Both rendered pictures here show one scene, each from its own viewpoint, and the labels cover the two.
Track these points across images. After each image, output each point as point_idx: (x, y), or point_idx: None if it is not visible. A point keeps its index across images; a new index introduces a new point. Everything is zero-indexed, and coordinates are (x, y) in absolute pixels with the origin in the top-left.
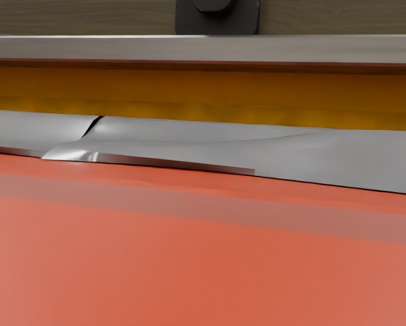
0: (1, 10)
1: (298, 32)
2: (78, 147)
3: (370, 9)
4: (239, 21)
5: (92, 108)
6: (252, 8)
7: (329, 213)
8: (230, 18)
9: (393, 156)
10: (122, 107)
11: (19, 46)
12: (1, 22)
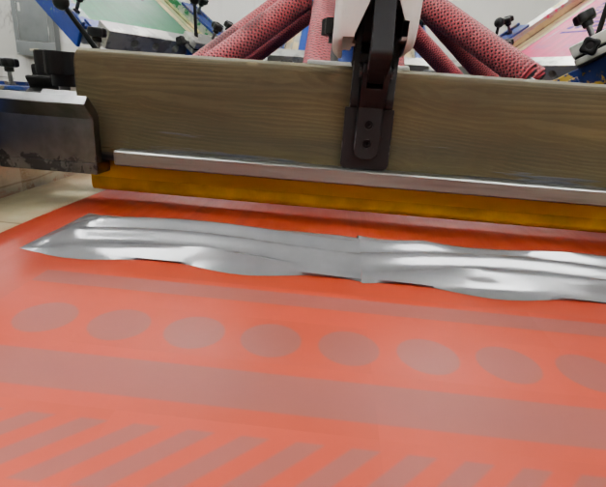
0: (216, 135)
1: (407, 166)
2: (370, 276)
3: (445, 157)
4: (378, 161)
5: (275, 196)
6: (385, 156)
7: (470, 314)
8: (373, 159)
9: (472, 279)
10: (296, 196)
11: (242, 168)
12: (216, 144)
